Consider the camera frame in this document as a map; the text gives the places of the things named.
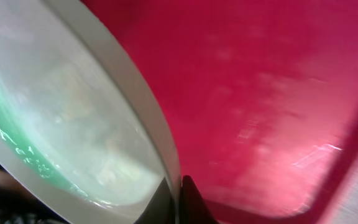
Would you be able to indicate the red plastic tray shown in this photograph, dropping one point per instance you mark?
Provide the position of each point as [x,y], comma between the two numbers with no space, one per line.
[261,97]

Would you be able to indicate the white plate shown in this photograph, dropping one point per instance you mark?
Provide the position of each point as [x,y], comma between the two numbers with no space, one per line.
[79,126]

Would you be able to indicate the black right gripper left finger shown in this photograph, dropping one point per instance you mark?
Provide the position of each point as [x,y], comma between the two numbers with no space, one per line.
[160,209]

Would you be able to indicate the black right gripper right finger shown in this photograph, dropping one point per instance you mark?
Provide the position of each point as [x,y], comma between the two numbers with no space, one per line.
[192,208]

